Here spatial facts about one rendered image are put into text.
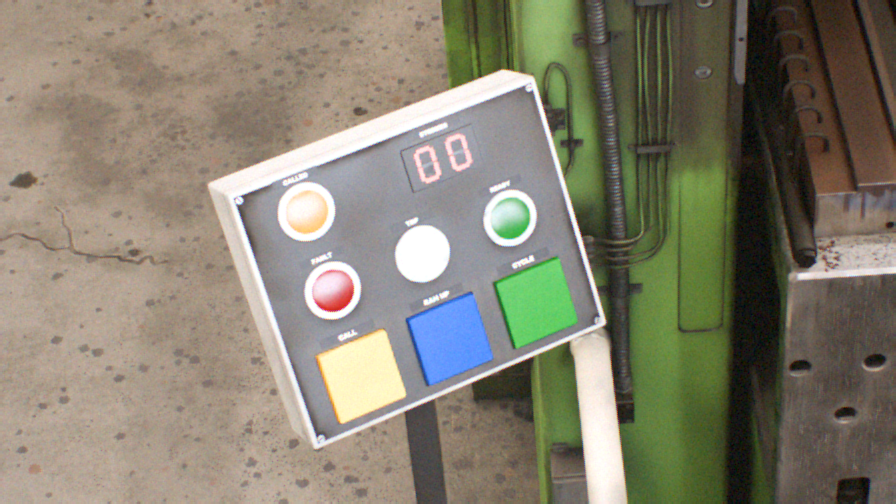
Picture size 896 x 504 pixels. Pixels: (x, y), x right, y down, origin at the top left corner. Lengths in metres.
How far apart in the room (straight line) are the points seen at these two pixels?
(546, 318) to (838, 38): 0.56
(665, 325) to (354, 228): 0.67
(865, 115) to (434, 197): 0.56
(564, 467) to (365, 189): 0.81
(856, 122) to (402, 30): 1.87
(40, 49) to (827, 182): 2.26
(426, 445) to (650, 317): 0.38
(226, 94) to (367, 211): 1.98
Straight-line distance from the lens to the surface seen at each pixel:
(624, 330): 2.54
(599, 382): 2.50
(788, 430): 2.44
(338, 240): 2.01
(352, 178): 2.00
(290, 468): 3.29
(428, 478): 2.40
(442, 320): 2.05
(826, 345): 2.34
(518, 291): 2.08
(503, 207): 2.06
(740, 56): 2.28
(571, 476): 2.71
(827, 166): 2.29
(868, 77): 2.39
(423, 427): 2.33
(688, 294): 2.54
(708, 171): 2.40
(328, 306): 2.01
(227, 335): 3.51
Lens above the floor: 2.52
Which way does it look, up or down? 45 degrees down
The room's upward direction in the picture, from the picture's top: 6 degrees counter-clockwise
